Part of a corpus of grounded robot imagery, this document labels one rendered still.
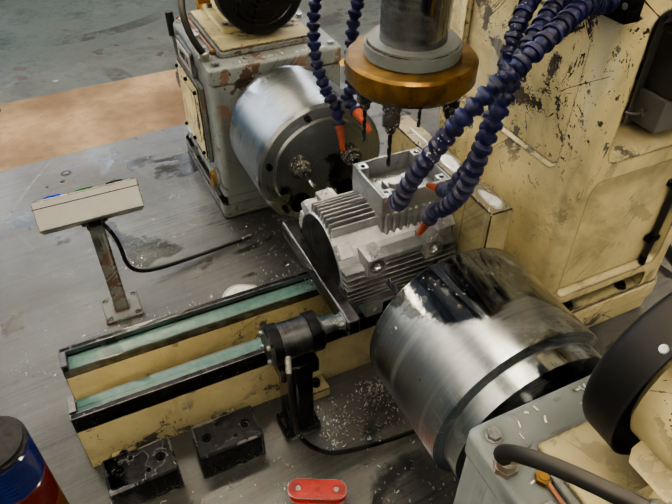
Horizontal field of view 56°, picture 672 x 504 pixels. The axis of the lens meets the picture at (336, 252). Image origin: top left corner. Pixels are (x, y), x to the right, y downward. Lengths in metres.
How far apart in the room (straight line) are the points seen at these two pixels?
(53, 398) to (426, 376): 0.68
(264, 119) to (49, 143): 2.16
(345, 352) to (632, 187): 0.53
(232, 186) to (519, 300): 0.81
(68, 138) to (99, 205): 2.13
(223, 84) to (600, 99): 0.71
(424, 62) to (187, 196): 0.86
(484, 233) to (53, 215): 0.68
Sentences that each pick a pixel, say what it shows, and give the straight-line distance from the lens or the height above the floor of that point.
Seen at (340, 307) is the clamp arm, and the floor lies 1.03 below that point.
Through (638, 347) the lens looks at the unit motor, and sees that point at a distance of 0.52.
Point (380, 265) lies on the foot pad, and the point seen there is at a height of 1.06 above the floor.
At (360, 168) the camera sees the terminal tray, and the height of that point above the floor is 1.14.
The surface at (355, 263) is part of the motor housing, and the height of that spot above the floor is 1.05.
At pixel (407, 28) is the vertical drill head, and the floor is 1.39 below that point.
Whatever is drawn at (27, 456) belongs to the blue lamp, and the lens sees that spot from 0.62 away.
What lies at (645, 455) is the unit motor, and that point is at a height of 1.24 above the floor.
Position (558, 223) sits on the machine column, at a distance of 1.00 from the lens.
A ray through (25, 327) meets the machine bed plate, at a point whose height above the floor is 0.80.
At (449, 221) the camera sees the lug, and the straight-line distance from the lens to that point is 0.99.
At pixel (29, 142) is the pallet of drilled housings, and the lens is 3.27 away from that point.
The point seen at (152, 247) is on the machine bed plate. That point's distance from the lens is 1.41.
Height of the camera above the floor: 1.69
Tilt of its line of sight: 41 degrees down
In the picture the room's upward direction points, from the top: straight up
